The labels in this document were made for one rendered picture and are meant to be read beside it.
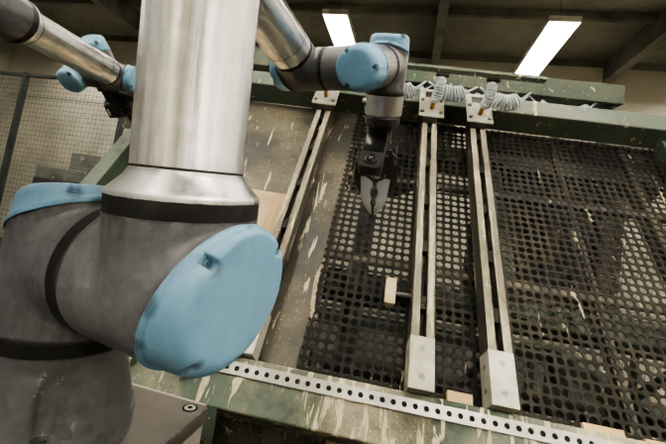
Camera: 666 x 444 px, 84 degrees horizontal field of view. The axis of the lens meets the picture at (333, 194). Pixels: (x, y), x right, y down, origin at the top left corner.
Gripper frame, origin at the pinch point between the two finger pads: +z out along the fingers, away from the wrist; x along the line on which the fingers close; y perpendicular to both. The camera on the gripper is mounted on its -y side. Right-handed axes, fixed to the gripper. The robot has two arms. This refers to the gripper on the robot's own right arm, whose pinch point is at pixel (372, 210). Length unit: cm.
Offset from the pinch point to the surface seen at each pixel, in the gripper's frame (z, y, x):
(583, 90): -17, 148, -85
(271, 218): 22, 30, 37
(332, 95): -13, 81, 31
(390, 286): 31.1, 17.4, -5.4
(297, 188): 14, 41, 32
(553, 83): -20, 147, -70
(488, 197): 12, 51, -32
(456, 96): -16, 84, -19
